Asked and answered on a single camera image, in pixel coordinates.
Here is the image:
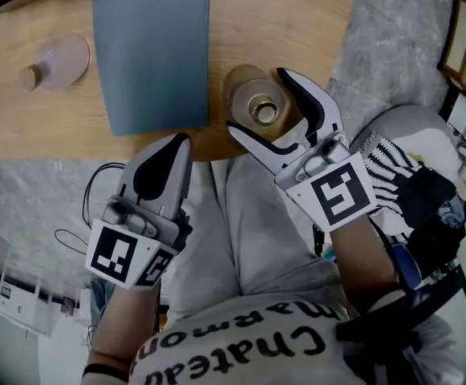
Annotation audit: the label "black strap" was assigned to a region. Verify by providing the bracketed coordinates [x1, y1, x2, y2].
[334, 262, 466, 360]

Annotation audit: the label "striped knit garment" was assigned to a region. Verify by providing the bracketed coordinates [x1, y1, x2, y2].
[359, 136, 422, 216]

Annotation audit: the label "black garment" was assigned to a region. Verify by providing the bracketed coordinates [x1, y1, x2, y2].
[392, 166, 458, 256]

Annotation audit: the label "blue-grey scarf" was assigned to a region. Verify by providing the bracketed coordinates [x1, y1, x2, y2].
[436, 198, 466, 228]

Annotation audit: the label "person's left forearm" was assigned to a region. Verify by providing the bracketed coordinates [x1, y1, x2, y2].
[86, 282, 161, 380]

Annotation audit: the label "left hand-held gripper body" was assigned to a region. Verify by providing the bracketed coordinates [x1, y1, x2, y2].
[84, 195, 193, 291]

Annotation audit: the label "grey notebook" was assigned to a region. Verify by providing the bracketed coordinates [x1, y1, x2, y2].
[91, 0, 212, 137]

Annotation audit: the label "white printed t-shirt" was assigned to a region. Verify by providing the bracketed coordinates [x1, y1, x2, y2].
[128, 290, 458, 385]

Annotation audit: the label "black wristband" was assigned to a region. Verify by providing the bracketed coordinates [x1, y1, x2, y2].
[82, 363, 132, 384]

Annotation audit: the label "cream armchair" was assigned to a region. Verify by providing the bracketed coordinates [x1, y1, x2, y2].
[348, 104, 466, 236]

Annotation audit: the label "black cable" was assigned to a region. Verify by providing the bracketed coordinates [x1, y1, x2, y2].
[54, 161, 125, 256]

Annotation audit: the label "person's right forearm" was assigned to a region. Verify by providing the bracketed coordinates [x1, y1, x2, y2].
[328, 210, 402, 308]

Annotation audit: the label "dark blue bag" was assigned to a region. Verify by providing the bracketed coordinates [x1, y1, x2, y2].
[391, 242, 424, 292]

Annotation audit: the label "white box appliance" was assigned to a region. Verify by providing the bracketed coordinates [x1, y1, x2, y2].
[0, 269, 55, 338]

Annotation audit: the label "pink glass bottle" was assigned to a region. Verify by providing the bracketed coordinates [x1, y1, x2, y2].
[18, 33, 91, 93]

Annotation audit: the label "light grey trousers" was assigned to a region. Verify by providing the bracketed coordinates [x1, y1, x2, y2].
[164, 154, 342, 324]

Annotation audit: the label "wooden rattan rack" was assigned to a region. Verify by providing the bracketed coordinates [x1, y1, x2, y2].
[436, 0, 466, 107]

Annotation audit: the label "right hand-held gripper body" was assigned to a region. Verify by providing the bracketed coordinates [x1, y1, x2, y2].
[274, 128, 378, 233]

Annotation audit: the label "wooden coffee table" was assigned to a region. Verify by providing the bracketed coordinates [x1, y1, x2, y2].
[0, 0, 354, 162]

